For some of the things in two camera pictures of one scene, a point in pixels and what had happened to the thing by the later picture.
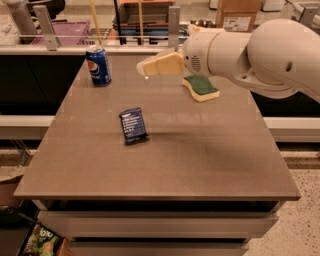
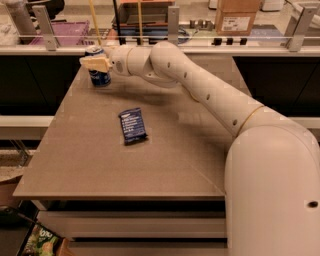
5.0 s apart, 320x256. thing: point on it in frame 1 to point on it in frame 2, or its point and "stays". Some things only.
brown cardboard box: (237, 16) stays
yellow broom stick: (96, 23) stays
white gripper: (195, 55) to (118, 62)
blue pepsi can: (99, 66) stays
